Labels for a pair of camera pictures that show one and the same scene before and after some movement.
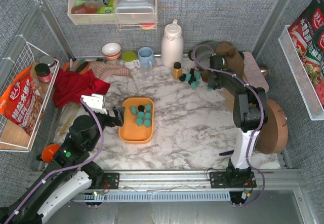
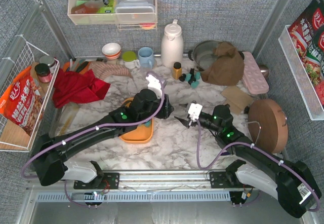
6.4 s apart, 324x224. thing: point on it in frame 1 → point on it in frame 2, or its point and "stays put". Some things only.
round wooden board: x=273 y=138 stays put
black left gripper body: x=118 y=115 → x=166 y=105
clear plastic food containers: x=135 y=7 stays put
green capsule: x=147 y=122 stays put
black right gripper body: x=211 y=79 → x=187 y=116
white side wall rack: x=295 y=64 stays put
